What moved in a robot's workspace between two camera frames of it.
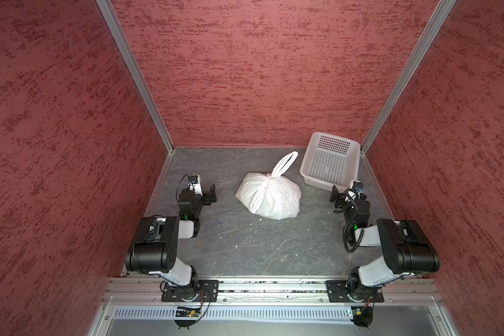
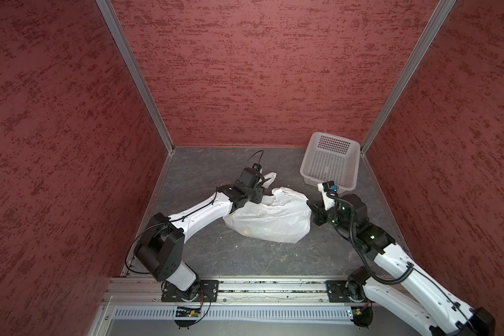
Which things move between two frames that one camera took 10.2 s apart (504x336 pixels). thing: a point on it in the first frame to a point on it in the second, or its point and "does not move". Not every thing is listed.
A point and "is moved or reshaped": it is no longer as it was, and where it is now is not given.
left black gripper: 207,199 to 260,192
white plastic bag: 270,195 is moved or reshaped
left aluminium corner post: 136,67 does not move
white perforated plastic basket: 330,160 does not move
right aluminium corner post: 441,14 does not move
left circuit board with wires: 186,316 does not move
